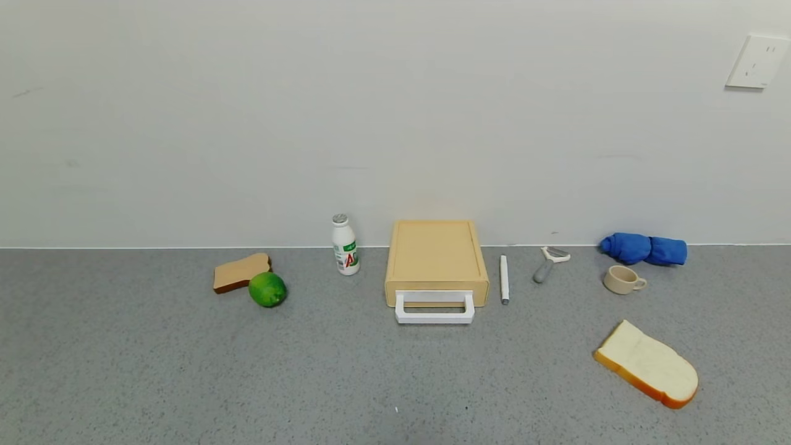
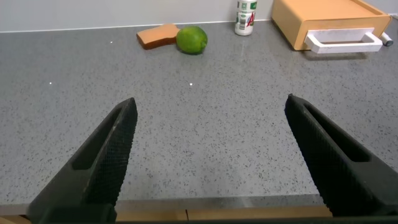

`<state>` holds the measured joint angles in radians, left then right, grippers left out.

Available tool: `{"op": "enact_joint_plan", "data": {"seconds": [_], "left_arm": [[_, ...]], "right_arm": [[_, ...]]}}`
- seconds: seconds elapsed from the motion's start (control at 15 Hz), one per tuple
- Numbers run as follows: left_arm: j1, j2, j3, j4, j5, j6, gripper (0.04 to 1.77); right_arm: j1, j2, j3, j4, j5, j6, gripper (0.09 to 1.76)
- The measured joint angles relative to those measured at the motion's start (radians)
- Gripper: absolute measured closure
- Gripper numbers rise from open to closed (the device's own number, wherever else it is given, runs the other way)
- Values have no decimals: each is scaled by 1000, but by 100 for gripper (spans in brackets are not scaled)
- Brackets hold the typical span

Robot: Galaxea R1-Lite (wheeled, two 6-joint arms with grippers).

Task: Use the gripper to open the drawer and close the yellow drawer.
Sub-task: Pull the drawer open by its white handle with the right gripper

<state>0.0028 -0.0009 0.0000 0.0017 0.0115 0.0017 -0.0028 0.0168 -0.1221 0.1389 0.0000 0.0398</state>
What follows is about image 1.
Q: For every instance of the yellow drawer case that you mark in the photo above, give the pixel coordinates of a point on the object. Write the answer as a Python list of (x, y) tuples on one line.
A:
[(435, 250)]

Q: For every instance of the beige cup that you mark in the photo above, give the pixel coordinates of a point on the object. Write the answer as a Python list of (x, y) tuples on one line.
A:
[(621, 279)]

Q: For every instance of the white pen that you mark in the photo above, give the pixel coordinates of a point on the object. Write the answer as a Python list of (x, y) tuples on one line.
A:
[(504, 278)]

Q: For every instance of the white milk bottle green label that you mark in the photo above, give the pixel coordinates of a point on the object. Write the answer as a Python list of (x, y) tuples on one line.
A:
[(345, 247)]

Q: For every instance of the green lime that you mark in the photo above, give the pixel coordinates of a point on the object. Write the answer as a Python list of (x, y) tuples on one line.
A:
[(267, 289)]

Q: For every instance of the brown toast slice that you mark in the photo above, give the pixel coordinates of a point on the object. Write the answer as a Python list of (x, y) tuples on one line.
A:
[(238, 272)]

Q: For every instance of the white wall socket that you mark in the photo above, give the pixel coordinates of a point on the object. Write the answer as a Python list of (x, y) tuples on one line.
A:
[(757, 62)]

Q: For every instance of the white bread slice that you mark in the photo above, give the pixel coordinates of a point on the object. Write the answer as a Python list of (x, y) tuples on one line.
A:
[(649, 364)]

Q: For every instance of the rolled blue cloth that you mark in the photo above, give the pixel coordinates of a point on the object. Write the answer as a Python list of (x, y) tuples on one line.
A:
[(642, 249)]

